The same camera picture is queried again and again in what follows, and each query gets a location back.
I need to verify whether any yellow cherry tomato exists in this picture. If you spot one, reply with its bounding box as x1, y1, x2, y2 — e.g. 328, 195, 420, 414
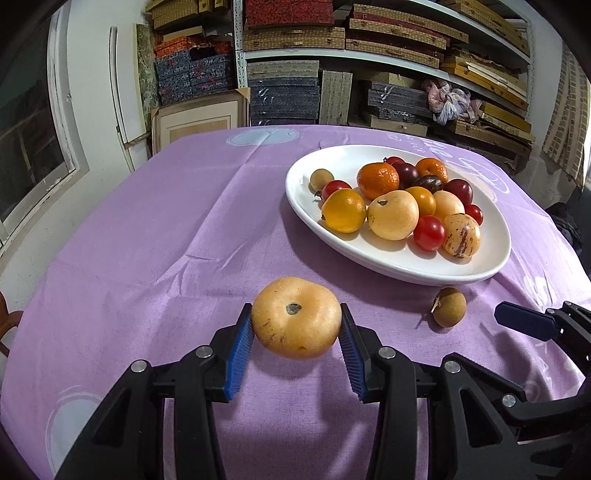
322, 189, 367, 234

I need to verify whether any striped pale melon fruit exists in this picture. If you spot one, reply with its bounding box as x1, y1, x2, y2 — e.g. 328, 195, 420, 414
368, 190, 419, 241

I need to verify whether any metal storage shelf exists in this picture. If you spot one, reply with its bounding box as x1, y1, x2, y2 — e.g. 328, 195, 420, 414
145, 1, 535, 155

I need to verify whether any dark brown passion fruit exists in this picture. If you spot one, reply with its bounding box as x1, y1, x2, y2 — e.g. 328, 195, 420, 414
415, 175, 445, 194

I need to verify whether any window with white frame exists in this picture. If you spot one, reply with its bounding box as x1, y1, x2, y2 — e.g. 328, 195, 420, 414
1, 1, 88, 252

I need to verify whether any orange mandarin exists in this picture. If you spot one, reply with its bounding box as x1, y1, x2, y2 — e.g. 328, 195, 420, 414
415, 157, 449, 183
356, 162, 400, 200

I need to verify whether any large dark red plum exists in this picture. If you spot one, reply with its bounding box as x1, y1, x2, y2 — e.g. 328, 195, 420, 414
444, 179, 473, 207

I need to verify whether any small brown longan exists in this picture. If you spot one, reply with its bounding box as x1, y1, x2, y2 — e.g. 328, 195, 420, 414
431, 287, 467, 328
308, 168, 335, 194

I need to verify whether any speckled tan melon fruit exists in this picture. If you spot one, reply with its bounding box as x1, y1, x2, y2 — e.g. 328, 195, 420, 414
443, 213, 481, 259

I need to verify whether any white oval plate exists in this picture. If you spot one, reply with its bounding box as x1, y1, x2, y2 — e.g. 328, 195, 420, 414
286, 145, 511, 286

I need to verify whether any wooden chair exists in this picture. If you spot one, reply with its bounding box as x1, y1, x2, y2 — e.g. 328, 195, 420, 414
0, 293, 23, 358

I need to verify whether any white board leaning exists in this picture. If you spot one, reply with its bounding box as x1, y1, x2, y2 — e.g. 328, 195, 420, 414
109, 24, 150, 172

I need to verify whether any pink plastic bag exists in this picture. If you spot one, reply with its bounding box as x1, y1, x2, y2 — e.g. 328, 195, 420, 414
422, 79, 482, 126

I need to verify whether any tan round fruit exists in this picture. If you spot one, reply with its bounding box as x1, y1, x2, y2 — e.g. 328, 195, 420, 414
433, 190, 465, 221

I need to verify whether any beige apple-shaped fruit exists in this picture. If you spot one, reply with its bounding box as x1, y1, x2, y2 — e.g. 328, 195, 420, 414
252, 277, 342, 360

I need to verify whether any small red cherry tomato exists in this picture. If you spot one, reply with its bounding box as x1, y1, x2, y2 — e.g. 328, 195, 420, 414
465, 204, 484, 225

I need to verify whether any small orange tomato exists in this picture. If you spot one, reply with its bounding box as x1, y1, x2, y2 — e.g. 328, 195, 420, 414
407, 186, 437, 217

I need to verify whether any framed picture on floor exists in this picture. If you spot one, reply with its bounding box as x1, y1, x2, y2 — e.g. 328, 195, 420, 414
151, 88, 252, 155

